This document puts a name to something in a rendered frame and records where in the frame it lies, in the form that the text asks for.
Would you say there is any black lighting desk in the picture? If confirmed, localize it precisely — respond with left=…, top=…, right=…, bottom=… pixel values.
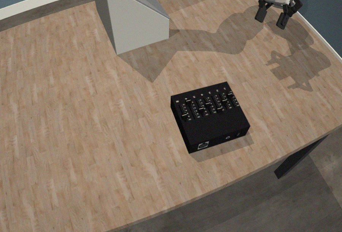
left=171, top=81, right=250, bottom=154

